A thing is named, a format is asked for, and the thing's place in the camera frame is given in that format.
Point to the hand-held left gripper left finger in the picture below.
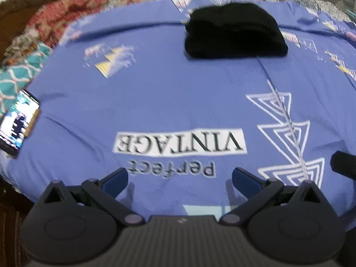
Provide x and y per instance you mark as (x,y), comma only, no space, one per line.
(120,178)

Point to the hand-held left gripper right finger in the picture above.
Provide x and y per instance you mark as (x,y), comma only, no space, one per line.
(242,178)

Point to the blue printed bedsheet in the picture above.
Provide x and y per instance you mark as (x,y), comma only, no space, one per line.
(167,94)

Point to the teal patterned cloth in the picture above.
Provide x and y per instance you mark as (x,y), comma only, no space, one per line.
(19,69)

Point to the smartphone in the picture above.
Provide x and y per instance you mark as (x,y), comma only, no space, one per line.
(16,125)

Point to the black pants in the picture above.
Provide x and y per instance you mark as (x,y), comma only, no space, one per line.
(236,30)

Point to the red patterned blanket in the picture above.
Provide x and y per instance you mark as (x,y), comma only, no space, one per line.
(83,8)

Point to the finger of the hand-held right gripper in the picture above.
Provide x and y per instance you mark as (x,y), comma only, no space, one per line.
(343,164)

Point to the dark brown cloth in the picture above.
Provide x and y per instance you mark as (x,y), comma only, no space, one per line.
(19,14)

